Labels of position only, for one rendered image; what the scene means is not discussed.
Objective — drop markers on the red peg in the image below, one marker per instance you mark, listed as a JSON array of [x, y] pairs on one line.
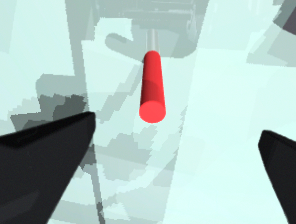
[[152, 102]]

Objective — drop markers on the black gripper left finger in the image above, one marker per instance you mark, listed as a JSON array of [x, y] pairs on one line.
[[37, 164]]

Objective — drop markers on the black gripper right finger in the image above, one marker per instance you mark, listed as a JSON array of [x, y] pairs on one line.
[[278, 154]]

